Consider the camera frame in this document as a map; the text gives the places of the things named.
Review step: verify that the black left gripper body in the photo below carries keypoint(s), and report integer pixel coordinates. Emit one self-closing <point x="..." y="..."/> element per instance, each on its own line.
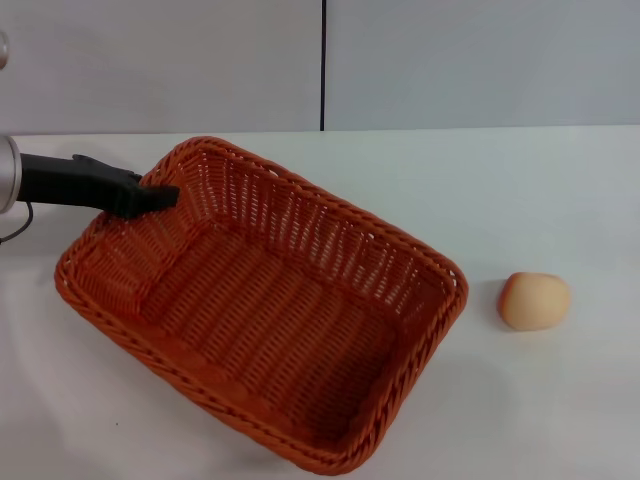
<point x="65" y="182"/>

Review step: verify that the orange woven plastic basket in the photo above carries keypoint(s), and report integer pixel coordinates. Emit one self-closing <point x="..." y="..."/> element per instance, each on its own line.
<point x="270" y="330"/>

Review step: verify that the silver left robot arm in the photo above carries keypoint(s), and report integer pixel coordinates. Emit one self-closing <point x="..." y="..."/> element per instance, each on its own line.
<point x="7" y="175"/>

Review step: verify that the toy peach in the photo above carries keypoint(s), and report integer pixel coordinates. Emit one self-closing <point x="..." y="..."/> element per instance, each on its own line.
<point x="537" y="302"/>

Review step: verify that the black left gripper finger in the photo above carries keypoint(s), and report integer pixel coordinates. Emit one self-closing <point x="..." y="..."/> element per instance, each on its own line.
<point x="157" y="197"/>

